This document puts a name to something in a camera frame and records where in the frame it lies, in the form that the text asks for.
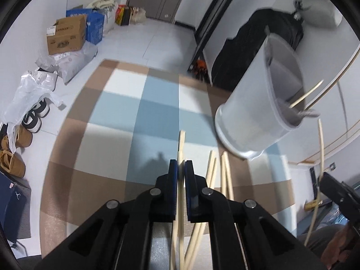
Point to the white plastic bag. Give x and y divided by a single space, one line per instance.
137 15

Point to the black door frame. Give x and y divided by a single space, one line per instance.
208 28

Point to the white woven sack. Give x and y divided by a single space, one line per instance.
109 19

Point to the single wooden chopstick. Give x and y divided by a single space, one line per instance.
306 94
181 146

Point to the clear plastic bag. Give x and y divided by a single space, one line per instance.
25 95

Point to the beige folded cloth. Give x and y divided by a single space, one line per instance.
102 2

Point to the blue cardboard box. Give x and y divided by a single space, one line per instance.
95 28

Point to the brown cardboard box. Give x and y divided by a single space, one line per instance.
64 39

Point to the beige hanging bag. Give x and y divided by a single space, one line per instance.
323 15

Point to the white utensil holder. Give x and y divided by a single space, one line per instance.
247 118

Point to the black white sneaker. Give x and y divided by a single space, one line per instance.
32 123
40 109

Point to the black backpack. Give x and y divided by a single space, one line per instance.
244 47

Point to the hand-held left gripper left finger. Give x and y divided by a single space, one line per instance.
174 180

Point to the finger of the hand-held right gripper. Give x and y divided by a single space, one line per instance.
330 185

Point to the navy shoe box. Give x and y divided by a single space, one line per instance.
14 208

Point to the grey plastic mailer bag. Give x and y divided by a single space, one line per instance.
73 62

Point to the person's right hand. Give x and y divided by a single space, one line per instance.
337 250

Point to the orange black object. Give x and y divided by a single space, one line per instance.
200 69

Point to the checked tablecloth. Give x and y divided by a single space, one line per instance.
112 104

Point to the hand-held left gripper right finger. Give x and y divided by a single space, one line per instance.
188 182

